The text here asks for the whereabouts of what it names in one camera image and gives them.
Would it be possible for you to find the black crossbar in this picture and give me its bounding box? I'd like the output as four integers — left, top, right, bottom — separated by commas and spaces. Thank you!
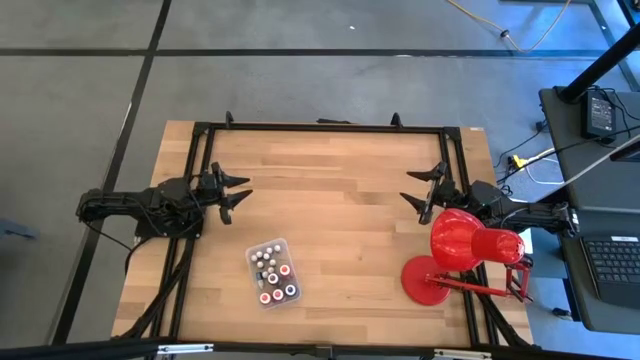
0, 337, 640, 360

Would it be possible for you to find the black aluminium table frame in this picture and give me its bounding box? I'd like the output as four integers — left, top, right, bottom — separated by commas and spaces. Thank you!
112, 110, 534, 354

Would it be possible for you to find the black laptop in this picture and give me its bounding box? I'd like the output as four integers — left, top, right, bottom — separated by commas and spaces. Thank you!
579, 234, 640, 310

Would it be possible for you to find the black power adapter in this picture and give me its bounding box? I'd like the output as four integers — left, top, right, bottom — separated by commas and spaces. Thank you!
581, 88, 618, 142

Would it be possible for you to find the dark grey side desk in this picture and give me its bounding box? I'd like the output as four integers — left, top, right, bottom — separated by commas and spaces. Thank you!
552, 208, 640, 336

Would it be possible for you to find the black pole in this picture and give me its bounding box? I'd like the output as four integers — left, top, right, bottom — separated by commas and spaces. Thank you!
556, 22, 640, 105

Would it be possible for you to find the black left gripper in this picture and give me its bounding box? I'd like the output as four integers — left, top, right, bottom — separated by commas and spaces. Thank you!
197, 161, 255, 226

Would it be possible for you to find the red desk lamp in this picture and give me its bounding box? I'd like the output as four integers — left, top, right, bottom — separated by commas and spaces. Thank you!
400, 208, 534, 307

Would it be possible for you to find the silver metal bracket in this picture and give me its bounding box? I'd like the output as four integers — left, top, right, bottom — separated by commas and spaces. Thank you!
157, 343, 215, 355
432, 348, 492, 360

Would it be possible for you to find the clear plastic container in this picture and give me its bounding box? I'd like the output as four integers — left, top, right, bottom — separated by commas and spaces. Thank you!
244, 237, 303, 311

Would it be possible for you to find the yellow floor cable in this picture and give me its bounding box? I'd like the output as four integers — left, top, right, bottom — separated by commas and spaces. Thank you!
446, 0, 572, 55

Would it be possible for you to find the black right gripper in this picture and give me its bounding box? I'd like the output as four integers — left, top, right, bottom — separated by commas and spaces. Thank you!
399, 160, 475, 227

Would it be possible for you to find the white cable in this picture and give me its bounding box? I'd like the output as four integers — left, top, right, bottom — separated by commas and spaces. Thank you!
524, 132, 640, 186

